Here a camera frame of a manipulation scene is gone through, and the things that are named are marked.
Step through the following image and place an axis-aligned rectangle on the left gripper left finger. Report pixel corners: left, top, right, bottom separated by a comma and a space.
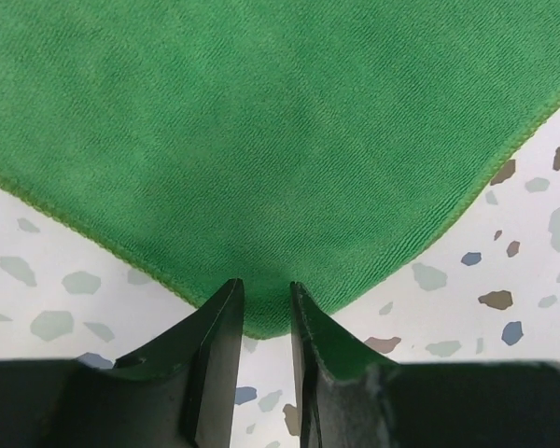
0, 279, 245, 447

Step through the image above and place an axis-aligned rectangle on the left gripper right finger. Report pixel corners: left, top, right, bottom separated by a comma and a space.
290, 283, 560, 447

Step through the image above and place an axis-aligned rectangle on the green towel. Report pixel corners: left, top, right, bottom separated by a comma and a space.
0, 0, 560, 339

